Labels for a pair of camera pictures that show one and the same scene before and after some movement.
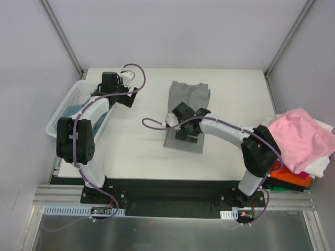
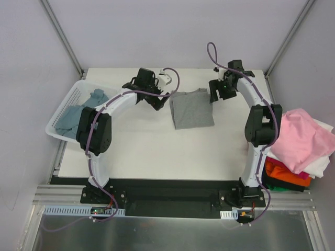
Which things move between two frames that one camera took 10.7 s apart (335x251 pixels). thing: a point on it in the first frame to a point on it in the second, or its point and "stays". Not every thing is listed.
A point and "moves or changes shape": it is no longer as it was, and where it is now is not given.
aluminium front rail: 73,194 stays
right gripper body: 189,134 to 221,91
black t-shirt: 279,183 stays
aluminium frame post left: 63,37 stays
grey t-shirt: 196,97 moves or changes shape
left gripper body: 126,97 to 155,99
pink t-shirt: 302,142 stays
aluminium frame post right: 305,8 stays
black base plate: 173,197 stays
